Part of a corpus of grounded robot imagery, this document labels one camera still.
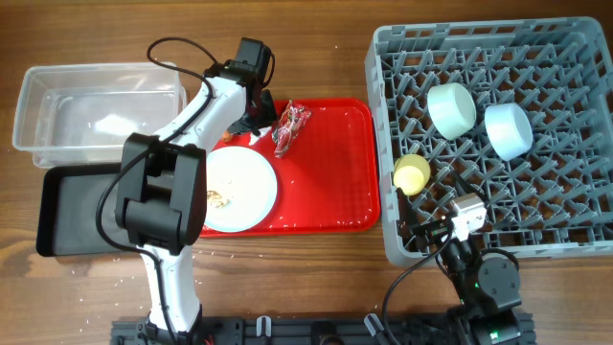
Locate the left black cable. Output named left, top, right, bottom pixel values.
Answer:
left=94, top=36, right=221, bottom=336

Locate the orange carrot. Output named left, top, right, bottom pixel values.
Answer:
left=221, top=131, right=234, bottom=143

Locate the red snack wrapper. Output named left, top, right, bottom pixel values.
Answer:
left=272, top=101, right=312, bottom=158

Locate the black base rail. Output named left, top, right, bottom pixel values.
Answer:
left=110, top=313, right=537, bottom=345

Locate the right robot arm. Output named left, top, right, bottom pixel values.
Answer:
left=382, top=172, right=535, bottom=345

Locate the light blue small bowl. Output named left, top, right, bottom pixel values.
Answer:
left=484, top=103, right=534, bottom=161

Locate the grey dishwasher rack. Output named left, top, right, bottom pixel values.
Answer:
left=364, top=17, right=612, bottom=266

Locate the red serving tray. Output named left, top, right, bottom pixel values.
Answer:
left=216, top=98, right=380, bottom=237

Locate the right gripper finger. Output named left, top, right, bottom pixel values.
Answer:
left=454, top=172, right=486, bottom=199
left=396, top=187, right=417, bottom=230

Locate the clear plastic bin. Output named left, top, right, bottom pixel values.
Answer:
left=12, top=62, right=187, bottom=169

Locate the light blue plate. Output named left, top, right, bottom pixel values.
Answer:
left=205, top=147, right=278, bottom=234

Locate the black tray bin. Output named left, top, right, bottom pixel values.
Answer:
left=36, top=163, right=120, bottom=257

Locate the right black cable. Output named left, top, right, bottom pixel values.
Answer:
left=381, top=229, right=456, bottom=345

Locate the white tissue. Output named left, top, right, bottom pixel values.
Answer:
left=248, top=126, right=272, bottom=146

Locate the black cable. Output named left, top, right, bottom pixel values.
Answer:
left=381, top=229, right=456, bottom=345
left=94, top=36, right=221, bottom=336

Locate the mint green bowl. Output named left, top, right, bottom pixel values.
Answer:
left=427, top=82, right=476, bottom=140

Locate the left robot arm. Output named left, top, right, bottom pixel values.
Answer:
left=95, top=37, right=278, bottom=344

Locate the yellow cup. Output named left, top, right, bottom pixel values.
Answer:
left=393, top=154, right=431, bottom=196

